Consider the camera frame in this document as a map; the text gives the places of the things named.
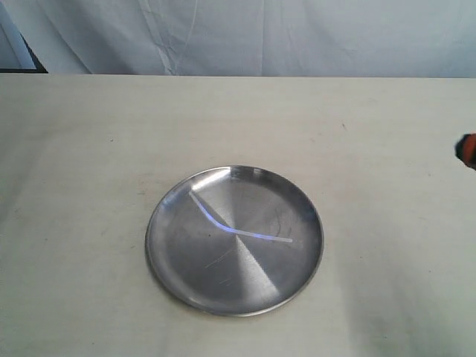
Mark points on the white backdrop cloth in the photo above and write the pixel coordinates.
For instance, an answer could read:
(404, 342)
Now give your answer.
(251, 38)

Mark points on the round stainless steel plate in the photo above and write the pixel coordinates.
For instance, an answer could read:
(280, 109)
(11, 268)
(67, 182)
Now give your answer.
(234, 241)

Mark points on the dark frame at left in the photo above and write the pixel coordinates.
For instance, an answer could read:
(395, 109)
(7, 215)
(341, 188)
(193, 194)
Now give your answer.
(15, 54)

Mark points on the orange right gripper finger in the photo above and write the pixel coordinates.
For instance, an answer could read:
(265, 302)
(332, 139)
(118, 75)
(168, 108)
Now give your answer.
(464, 149)

